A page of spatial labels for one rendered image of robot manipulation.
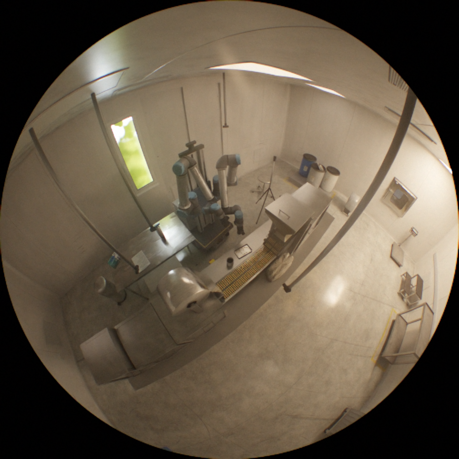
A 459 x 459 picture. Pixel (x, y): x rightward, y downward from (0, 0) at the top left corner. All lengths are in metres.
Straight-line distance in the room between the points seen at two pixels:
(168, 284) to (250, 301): 1.05
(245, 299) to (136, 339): 1.15
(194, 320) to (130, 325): 0.62
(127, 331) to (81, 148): 2.42
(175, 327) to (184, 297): 0.43
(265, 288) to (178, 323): 1.02
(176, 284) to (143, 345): 0.75
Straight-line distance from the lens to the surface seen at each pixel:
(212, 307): 1.18
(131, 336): 1.51
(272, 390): 2.79
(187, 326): 1.21
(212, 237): 2.65
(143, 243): 2.50
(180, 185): 1.56
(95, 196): 3.00
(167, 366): 1.90
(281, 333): 2.61
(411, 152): 4.67
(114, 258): 2.60
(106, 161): 2.79
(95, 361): 1.75
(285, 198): 1.57
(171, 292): 0.89
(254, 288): 1.78
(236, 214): 1.66
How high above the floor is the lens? 2.50
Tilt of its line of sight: 53 degrees down
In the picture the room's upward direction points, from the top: 2 degrees counter-clockwise
